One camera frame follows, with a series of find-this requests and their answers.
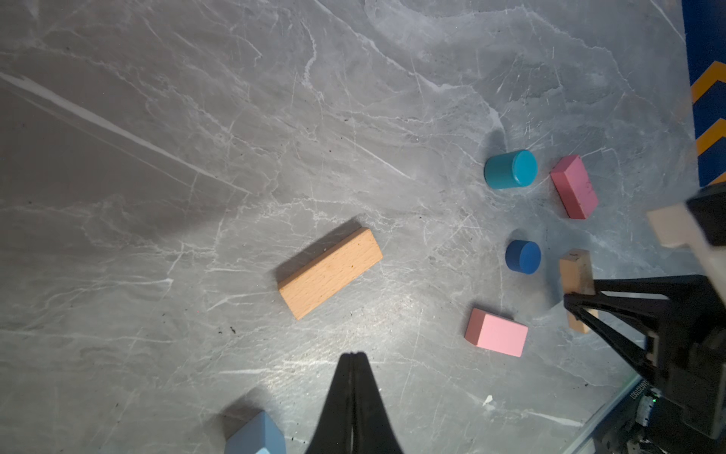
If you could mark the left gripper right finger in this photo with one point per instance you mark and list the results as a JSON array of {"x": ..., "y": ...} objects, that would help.
[{"x": 372, "y": 432}]

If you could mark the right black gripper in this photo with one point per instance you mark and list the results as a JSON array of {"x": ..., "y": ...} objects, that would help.
[{"x": 691, "y": 339}]

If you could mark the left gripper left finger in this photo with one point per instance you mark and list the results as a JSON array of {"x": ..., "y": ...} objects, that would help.
[{"x": 335, "y": 430}]

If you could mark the engraved wood plank block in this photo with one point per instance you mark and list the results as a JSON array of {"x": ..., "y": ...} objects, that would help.
[{"x": 576, "y": 272}]

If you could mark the plain wood plank block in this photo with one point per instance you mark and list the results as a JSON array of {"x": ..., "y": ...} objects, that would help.
[{"x": 333, "y": 270}]

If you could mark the light pink rectangular block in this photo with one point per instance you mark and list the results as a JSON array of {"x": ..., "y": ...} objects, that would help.
[{"x": 493, "y": 333}]

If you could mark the light blue cube block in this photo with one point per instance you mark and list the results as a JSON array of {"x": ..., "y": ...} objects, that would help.
[{"x": 259, "y": 436}]

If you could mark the dark blue cylinder block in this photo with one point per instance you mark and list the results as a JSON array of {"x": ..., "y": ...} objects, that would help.
[{"x": 523, "y": 256}]

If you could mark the dark pink rectangular block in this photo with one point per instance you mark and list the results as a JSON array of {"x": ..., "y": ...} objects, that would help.
[{"x": 574, "y": 187}]

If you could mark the teal cylinder block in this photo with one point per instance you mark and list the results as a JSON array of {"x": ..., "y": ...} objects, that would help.
[{"x": 511, "y": 170}]

